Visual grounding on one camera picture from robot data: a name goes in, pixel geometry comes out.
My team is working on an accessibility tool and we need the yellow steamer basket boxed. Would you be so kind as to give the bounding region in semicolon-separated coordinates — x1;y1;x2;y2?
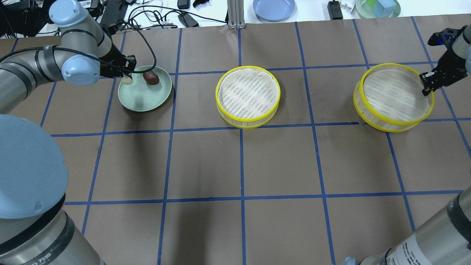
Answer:
353;63;435;133
215;66;281;129

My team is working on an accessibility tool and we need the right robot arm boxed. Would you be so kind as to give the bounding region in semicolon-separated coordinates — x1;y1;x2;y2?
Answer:
240;19;470;265

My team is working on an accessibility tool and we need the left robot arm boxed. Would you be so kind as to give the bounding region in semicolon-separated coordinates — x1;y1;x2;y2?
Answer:
1;0;135;265

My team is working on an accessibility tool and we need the aluminium frame post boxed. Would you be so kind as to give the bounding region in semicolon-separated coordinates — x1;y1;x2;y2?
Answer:
227;0;246;29

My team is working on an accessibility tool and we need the green bowl with blocks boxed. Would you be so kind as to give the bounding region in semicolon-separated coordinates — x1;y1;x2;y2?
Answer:
355;0;401;18

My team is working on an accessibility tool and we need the green plate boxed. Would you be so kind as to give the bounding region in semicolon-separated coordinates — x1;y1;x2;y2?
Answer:
117;67;172;112

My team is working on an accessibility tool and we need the white steamed bun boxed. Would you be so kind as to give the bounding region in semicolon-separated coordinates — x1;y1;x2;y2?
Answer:
121;75;133;85

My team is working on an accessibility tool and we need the brown steamed bun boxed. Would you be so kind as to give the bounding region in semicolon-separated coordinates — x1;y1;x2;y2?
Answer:
143;71;160;85

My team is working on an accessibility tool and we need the black power adapter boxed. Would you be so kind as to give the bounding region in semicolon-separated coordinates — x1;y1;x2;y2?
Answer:
178;13;199;28

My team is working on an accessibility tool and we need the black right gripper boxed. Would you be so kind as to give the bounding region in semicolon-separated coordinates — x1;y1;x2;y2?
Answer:
419;28;470;97

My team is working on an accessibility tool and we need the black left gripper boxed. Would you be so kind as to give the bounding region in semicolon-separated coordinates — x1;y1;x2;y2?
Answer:
99;43;137;78

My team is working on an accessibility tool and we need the blue plate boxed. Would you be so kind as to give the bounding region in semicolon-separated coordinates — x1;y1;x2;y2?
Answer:
252;0;296;22

